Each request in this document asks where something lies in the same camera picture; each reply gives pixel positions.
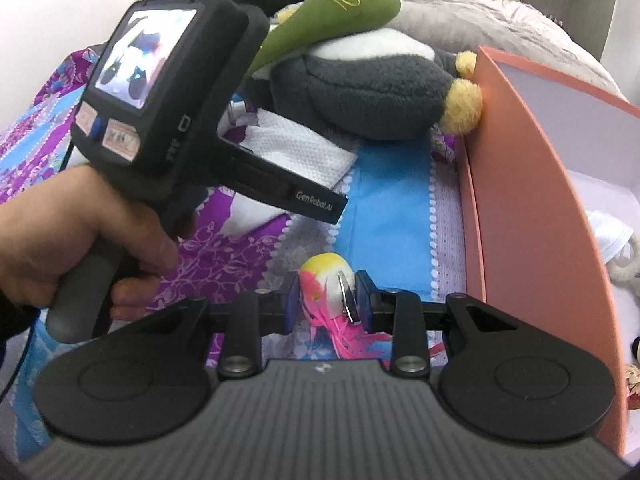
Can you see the cream fluffy plush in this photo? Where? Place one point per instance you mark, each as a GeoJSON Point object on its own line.
{"type": "Point", "coordinates": [627, 272]}

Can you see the light grey quilt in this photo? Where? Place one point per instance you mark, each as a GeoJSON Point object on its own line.
{"type": "Point", "coordinates": [500, 15]}

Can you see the white fabric item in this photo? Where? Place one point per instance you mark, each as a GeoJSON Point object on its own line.
{"type": "Point", "coordinates": [610, 237]}

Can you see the grey wardrobe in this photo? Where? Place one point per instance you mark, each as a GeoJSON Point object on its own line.
{"type": "Point", "coordinates": [600, 0]}

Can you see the yellow pink feather toy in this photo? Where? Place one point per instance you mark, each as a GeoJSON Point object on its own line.
{"type": "Point", "coordinates": [322, 280]}

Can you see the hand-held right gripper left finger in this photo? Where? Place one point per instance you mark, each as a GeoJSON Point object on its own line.
{"type": "Point", "coordinates": [292, 300]}

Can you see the white spray bottle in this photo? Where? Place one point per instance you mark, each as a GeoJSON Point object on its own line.
{"type": "Point", "coordinates": [234, 117]}

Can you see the red brown snack packet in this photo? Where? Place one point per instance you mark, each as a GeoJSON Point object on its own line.
{"type": "Point", "coordinates": [632, 385]}

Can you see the long green plush stick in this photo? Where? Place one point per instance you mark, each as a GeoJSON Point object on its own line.
{"type": "Point", "coordinates": [340, 10]}

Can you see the grey white penguin plush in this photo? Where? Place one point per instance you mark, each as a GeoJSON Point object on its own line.
{"type": "Point", "coordinates": [360, 90]}

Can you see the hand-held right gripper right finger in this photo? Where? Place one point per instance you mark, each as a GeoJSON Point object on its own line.
{"type": "Point", "coordinates": [364, 300]}

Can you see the person's left hand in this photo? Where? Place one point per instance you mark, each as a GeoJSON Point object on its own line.
{"type": "Point", "coordinates": [60, 220]}

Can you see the salmon cardboard box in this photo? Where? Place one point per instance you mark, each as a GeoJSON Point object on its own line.
{"type": "Point", "coordinates": [525, 185]}

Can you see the white paper towel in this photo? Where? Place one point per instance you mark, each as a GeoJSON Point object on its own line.
{"type": "Point", "coordinates": [300, 152]}

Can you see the floral striped bedsheet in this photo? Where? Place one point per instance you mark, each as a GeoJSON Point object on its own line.
{"type": "Point", "coordinates": [390, 185]}

